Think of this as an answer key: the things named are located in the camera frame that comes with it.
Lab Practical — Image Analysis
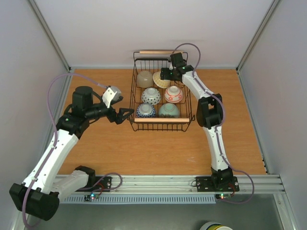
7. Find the yellow blue pattern bowl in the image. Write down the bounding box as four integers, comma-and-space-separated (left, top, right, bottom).
153, 71, 170, 89

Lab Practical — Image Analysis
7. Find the red zigzag pattern bowl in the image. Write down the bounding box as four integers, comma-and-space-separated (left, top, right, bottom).
136, 103, 156, 118

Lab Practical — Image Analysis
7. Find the orange floral white bowl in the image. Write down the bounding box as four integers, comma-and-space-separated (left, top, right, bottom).
164, 85, 183, 104

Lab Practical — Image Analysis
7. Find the beige leaf pattern bowl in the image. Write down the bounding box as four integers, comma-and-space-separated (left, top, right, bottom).
136, 70, 154, 88

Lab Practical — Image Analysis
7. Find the red diamond pattern bowl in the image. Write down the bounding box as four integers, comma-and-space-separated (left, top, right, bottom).
141, 87, 161, 105

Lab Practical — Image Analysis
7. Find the black wire dish rack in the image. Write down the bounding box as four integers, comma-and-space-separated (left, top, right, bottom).
129, 50, 195, 132

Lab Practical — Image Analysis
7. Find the mint green bowl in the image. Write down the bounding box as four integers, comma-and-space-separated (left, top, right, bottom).
158, 103, 180, 118

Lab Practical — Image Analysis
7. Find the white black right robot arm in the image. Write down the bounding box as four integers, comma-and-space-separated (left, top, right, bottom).
160, 53, 234, 192

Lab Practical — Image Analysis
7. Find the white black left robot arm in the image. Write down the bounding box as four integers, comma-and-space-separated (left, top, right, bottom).
9, 86, 134, 222

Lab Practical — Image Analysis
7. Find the left small circuit board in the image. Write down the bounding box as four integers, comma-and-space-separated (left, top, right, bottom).
83, 194, 100, 202

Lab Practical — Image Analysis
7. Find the small circuit board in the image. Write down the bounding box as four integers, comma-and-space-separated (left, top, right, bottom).
83, 194, 100, 202
215, 193, 234, 200

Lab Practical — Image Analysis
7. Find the right small circuit board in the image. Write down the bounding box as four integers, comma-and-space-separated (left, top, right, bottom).
215, 193, 234, 200

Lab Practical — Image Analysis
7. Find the white yellow blue container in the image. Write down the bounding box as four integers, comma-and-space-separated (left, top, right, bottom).
200, 221, 232, 230

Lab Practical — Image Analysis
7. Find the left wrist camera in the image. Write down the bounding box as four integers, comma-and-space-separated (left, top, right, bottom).
102, 86, 121, 108

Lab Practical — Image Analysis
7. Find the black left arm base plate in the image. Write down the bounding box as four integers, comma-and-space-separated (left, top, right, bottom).
75, 176, 112, 192

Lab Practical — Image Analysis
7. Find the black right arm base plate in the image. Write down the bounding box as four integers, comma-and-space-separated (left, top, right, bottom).
195, 176, 240, 193

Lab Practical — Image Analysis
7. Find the slotted grey cable duct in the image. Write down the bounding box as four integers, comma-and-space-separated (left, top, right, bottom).
62, 194, 216, 205

